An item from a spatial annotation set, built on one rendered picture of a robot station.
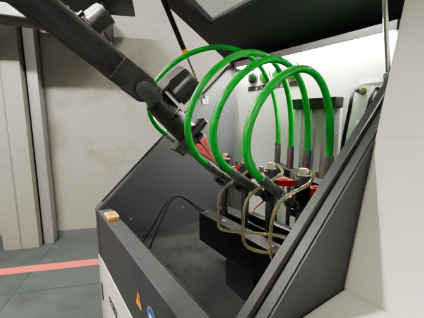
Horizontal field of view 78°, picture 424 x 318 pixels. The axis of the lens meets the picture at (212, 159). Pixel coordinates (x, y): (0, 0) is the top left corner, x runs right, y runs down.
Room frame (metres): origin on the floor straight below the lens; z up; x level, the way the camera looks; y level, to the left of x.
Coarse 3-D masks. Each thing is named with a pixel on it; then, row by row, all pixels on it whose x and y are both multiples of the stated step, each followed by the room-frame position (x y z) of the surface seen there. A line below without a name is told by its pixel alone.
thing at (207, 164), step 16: (224, 64) 0.57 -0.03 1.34; (272, 64) 0.66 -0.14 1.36; (208, 80) 0.54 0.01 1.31; (192, 96) 0.53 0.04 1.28; (288, 96) 0.68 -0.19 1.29; (192, 112) 0.52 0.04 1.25; (288, 112) 0.69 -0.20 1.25; (288, 128) 0.70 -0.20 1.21; (192, 144) 0.52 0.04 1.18; (288, 144) 0.70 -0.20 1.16; (288, 160) 0.70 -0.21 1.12; (224, 176) 0.56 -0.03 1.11
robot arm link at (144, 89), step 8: (176, 72) 0.60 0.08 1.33; (184, 72) 0.59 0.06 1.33; (144, 80) 0.54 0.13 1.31; (160, 80) 0.61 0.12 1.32; (168, 80) 0.59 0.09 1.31; (176, 80) 0.59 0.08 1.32; (184, 80) 0.60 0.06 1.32; (192, 80) 0.60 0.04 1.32; (136, 88) 0.54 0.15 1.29; (144, 88) 0.55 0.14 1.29; (152, 88) 0.55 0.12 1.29; (160, 88) 0.58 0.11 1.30; (176, 88) 0.60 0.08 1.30; (184, 88) 0.60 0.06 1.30; (192, 88) 0.60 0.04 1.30; (144, 96) 0.55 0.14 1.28; (152, 96) 0.56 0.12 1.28; (160, 96) 0.56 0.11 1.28; (176, 96) 0.60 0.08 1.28; (184, 96) 0.60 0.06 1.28; (152, 104) 0.56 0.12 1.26; (184, 104) 0.62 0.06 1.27
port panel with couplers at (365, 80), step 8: (376, 64) 0.65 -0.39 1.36; (384, 64) 0.63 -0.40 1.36; (360, 72) 0.68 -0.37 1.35; (368, 72) 0.66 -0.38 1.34; (376, 72) 0.65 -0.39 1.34; (384, 72) 0.63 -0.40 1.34; (360, 80) 0.68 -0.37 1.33; (368, 80) 0.66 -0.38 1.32; (376, 80) 0.65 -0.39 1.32; (360, 88) 0.65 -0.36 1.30; (368, 88) 0.66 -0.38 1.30; (360, 96) 0.67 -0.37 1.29; (360, 104) 0.67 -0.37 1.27; (360, 112) 0.67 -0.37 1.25; (352, 120) 0.69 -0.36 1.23; (352, 128) 0.69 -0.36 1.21
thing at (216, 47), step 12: (204, 48) 0.75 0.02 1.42; (216, 48) 0.76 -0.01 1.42; (228, 48) 0.76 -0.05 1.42; (180, 60) 0.74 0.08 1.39; (252, 60) 0.77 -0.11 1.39; (264, 72) 0.78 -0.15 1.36; (276, 108) 0.78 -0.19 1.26; (276, 120) 0.78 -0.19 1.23; (276, 132) 0.79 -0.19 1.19; (276, 144) 0.78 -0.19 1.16
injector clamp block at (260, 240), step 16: (208, 224) 0.65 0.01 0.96; (224, 224) 0.61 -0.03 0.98; (240, 224) 0.64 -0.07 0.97; (256, 224) 0.61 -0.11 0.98; (208, 240) 0.65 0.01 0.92; (224, 240) 0.60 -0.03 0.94; (240, 240) 0.55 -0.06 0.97; (256, 240) 0.52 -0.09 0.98; (224, 256) 0.60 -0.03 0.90; (240, 256) 0.55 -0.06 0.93; (256, 256) 0.51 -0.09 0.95; (240, 272) 0.54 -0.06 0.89; (256, 272) 0.50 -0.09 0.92; (240, 288) 0.54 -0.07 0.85
